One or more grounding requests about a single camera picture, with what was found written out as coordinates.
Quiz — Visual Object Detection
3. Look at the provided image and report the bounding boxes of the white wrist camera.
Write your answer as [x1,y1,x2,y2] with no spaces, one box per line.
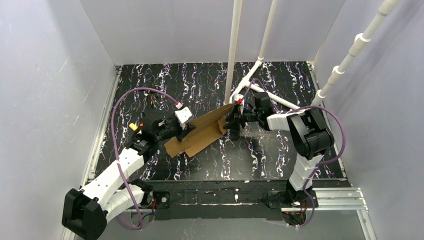
[233,93,245,114]
[174,106,194,130]

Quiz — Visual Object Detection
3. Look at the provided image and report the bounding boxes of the black pliers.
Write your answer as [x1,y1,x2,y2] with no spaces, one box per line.
[142,88,162,101]

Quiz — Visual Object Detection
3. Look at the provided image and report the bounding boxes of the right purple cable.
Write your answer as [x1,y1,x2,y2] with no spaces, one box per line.
[241,78,348,229]

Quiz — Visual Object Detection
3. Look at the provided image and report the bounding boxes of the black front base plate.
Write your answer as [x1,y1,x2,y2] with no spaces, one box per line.
[120,179,327,222]

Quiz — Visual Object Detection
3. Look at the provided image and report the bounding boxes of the brown cardboard box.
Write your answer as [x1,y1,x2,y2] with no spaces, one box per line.
[164,103,234,158]

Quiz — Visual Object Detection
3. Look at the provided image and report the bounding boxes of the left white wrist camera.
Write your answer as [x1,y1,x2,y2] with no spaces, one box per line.
[174,106,194,130]

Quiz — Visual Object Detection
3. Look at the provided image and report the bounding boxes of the white PVC pipe frame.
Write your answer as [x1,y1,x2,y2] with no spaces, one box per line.
[222,0,302,110]

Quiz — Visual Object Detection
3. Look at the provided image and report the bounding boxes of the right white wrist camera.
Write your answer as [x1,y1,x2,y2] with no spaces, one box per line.
[233,93,245,114]

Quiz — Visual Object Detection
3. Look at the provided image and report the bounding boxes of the purple cable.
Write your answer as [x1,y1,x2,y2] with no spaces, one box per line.
[241,78,348,229]
[110,87,183,231]

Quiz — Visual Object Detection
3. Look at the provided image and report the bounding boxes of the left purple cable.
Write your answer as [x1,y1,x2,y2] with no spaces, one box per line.
[110,87,183,231]

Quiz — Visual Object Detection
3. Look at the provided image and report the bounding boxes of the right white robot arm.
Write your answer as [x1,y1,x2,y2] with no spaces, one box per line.
[224,92,335,202]

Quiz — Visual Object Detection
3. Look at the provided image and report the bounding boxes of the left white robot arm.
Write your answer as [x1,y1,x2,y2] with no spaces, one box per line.
[61,107,196,240]

